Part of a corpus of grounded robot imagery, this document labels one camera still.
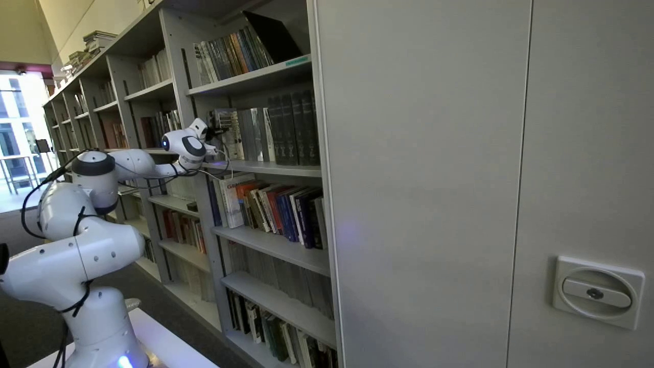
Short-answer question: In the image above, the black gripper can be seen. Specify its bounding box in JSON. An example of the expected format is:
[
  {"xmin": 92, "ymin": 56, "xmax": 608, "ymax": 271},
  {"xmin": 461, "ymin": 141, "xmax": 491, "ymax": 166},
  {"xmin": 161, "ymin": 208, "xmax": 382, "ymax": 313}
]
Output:
[{"xmin": 202, "ymin": 125, "xmax": 230, "ymax": 138}]

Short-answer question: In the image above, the thin white book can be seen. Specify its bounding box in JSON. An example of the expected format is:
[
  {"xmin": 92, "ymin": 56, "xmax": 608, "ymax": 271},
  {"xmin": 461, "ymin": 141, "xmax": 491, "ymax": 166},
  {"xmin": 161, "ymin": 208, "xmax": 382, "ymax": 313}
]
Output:
[{"xmin": 215, "ymin": 107, "xmax": 246, "ymax": 160}]

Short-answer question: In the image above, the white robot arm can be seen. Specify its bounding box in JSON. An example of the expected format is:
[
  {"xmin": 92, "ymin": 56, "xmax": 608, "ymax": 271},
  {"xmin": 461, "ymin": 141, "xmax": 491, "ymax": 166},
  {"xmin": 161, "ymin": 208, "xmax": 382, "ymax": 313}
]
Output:
[{"xmin": 0, "ymin": 118, "xmax": 216, "ymax": 368}]

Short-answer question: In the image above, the white bookshelf unit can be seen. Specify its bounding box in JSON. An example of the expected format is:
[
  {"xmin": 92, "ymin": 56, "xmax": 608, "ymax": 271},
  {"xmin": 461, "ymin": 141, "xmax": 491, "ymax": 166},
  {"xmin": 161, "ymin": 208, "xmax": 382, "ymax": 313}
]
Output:
[{"xmin": 45, "ymin": 0, "xmax": 339, "ymax": 368}]

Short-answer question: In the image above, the white cabinet with handle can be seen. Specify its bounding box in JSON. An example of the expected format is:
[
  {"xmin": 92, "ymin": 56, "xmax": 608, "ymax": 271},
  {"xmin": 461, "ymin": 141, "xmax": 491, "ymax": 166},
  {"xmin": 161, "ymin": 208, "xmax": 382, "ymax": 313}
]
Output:
[{"xmin": 308, "ymin": 0, "xmax": 654, "ymax": 368}]

